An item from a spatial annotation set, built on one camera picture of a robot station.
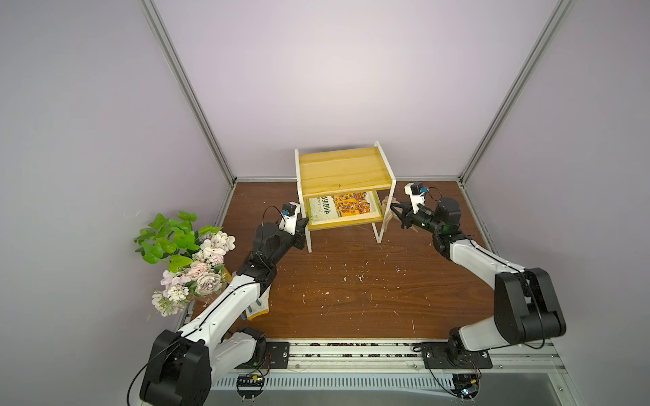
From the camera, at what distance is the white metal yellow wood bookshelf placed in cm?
75

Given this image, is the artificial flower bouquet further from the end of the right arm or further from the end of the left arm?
the end of the right arm

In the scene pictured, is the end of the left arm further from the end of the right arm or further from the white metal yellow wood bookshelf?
the end of the right arm
